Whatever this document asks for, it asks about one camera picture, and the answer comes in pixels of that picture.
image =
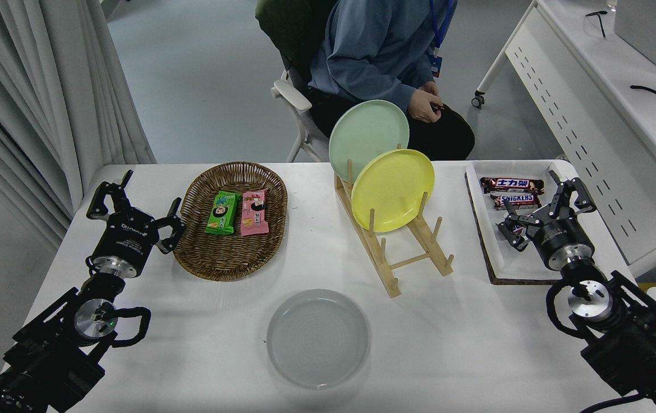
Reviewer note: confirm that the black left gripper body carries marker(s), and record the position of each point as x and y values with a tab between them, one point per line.
127	238

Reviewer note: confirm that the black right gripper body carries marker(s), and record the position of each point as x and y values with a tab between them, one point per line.
560	235

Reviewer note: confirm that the grey plate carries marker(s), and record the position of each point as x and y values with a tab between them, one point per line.
316	338

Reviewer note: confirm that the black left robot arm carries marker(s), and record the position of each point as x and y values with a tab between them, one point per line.
47	355

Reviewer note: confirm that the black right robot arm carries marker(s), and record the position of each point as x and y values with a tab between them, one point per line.
632	344

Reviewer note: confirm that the yellow plate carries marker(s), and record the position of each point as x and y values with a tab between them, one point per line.
391	189

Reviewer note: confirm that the wooden plate rack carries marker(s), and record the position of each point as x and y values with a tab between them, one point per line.
377	255

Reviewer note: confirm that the pale green plate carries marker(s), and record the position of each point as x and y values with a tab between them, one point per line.
365	135

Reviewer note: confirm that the person's hand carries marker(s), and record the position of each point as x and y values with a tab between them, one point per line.
431	90
422	108

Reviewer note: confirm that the Snickers bar English print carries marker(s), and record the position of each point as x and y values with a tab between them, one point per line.
514	199

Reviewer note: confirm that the Snickers bar Chinese print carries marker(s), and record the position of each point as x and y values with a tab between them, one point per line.
511	184

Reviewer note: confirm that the green snack packet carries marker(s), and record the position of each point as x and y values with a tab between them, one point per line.
222	213

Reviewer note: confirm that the white tray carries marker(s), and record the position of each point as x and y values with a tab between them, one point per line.
511	170

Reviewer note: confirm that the brown wicker basket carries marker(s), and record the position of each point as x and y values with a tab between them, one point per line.
230	258

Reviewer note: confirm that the pink snack packet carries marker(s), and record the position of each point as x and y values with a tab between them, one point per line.
254	213

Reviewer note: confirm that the white desk on casters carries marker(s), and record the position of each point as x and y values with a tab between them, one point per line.
592	86

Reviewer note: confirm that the white curtain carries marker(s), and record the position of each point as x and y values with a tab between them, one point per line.
30	86

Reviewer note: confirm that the silver laptop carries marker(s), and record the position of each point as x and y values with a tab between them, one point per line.
649	28

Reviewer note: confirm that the chair with white armrest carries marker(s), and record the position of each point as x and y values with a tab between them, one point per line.
291	34

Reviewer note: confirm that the person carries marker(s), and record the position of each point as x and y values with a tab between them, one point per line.
374	51

